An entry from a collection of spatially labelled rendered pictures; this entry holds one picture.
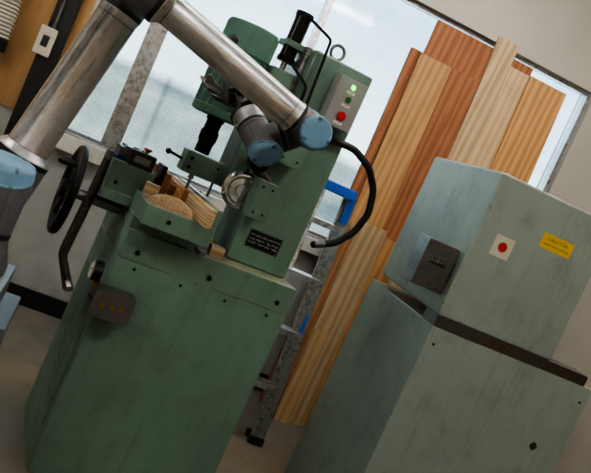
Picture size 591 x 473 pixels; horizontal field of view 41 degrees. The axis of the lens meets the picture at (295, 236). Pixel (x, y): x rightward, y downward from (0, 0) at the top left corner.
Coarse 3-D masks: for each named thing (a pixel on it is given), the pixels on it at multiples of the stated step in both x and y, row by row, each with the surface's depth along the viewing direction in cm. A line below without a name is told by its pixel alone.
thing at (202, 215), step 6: (192, 198) 244; (186, 204) 245; (192, 204) 239; (198, 204) 235; (192, 210) 236; (198, 210) 231; (204, 210) 226; (198, 216) 229; (204, 216) 224; (210, 216) 222; (204, 222) 222; (210, 222) 222
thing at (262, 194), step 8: (256, 176) 247; (256, 184) 244; (264, 184) 243; (272, 184) 244; (248, 192) 248; (256, 192) 243; (264, 192) 243; (272, 192) 244; (248, 200) 245; (256, 200) 243; (264, 200) 244; (272, 200) 245; (240, 208) 249; (248, 208) 243; (256, 208) 244; (264, 208) 245; (256, 216) 244; (264, 216) 245
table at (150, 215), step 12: (108, 192) 237; (120, 192) 240; (120, 204) 239; (132, 204) 238; (144, 204) 224; (144, 216) 221; (156, 216) 222; (168, 216) 223; (180, 216) 225; (156, 228) 223; (168, 228) 224; (180, 228) 225; (192, 228) 227; (204, 228) 228; (192, 240) 228; (204, 240) 229
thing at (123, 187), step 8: (112, 160) 240; (120, 160) 238; (112, 168) 238; (120, 168) 239; (128, 168) 239; (136, 168) 240; (104, 176) 241; (112, 176) 238; (120, 176) 239; (128, 176) 240; (136, 176) 241; (144, 176) 242; (152, 176) 242; (104, 184) 238; (112, 184) 239; (120, 184) 240; (128, 184) 241; (136, 184) 241; (144, 184) 242; (128, 192) 241
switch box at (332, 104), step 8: (336, 80) 249; (344, 80) 247; (352, 80) 248; (336, 88) 247; (344, 88) 247; (360, 88) 249; (328, 96) 250; (336, 96) 247; (344, 96) 248; (352, 96) 249; (360, 96) 250; (328, 104) 248; (336, 104) 248; (352, 104) 249; (360, 104) 251; (320, 112) 251; (328, 112) 247; (336, 112) 248; (344, 112) 249; (352, 112) 250; (328, 120) 248; (344, 120) 250; (352, 120) 251; (336, 128) 250; (344, 128) 250
